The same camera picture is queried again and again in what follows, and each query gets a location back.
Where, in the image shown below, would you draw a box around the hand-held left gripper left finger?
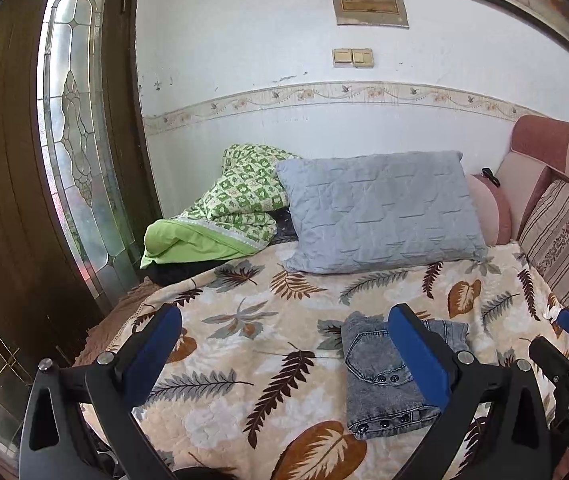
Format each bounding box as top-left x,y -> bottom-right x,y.
18,303 -> 184,480

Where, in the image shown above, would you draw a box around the striped floral cushion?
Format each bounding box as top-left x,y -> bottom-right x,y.
518,179 -> 569,328

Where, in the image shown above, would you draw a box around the wooden door with stained glass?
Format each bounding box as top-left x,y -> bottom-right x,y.
0,0 -> 162,461

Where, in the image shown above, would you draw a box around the pink sofa backrest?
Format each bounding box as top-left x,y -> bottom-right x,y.
494,114 -> 569,241

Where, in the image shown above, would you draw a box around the green patterned quilt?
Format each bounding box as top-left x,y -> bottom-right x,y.
139,143 -> 300,269

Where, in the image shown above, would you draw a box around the pink bolster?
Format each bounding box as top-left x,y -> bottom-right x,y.
465,172 -> 514,247

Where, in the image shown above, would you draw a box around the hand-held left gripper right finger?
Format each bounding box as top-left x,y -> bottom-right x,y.
388,303 -> 551,480

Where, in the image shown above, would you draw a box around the leaf print blanket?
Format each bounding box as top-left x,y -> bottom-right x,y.
72,242 -> 569,480

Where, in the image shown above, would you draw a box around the grey quilted pillow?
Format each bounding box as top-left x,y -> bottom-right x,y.
275,150 -> 489,275

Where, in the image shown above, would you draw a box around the wall electrical panel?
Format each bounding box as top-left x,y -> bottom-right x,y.
328,0 -> 410,27

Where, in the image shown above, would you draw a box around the grey-blue denim pants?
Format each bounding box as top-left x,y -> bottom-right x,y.
340,311 -> 470,441

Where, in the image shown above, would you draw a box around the brown lace-edged bed cover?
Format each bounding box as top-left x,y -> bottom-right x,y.
72,280 -> 165,368

